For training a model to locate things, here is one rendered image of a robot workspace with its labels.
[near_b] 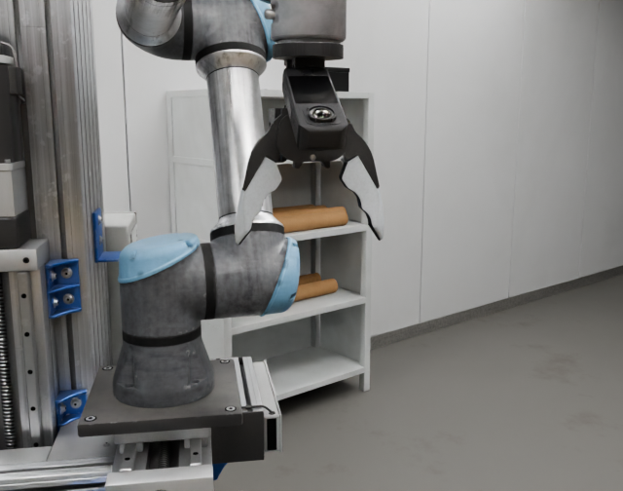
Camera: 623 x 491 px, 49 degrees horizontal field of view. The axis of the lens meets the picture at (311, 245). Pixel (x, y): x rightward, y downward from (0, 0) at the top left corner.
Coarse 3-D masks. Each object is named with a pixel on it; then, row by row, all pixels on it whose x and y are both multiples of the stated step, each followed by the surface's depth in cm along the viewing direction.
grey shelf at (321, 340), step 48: (192, 96) 298; (192, 144) 303; (192, 192) 308; (288, 192) 367; (336, 192) 367; (336, 240) 371; (240, 336) 361; (288, 336) 382; (336, 336) 381; (288, 384) 339
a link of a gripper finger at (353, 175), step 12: (348, 168) 69; (360, 168) 69; (348, 180) 69; (360, 180) 69; (360, 192) 70; (372, 192) 70; (360, 204) 70; (372, 204) 70; (372, 216) 70; (384, 216) 71; (372, 228) 71
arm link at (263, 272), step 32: (192, 0) 106; (224, 0) 108; (256, 0) 110; (192, 32) 107; (224, 32) 107; (256, 32) 109; (224, 64) 107; (256, 64) 110; (224, 96) 107; (256, 96) 109; (224, 128) 106; (256, 128) 107; (224, 160) 105; (224, 192) 105; (224, 224) 102; (256, 224) 101; (224, 256) 100; (256, 256) 100; (288, 256) 102; (224, 288) 99; (256, 288) 100; (288, 288) 101
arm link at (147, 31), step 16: (128, 0) 87; (144, 0) 80; (160, 0) 77; (176, 0) 78; (128, 16) 95; (144, 16) 88; (160, 16) 86; (176, 16) 93; (128, 32) 101; (144, 32) 98; (160, 32) 99; (176, 32) 106; (144, 48) 106; (160, 48) 106; (176, 48) 108
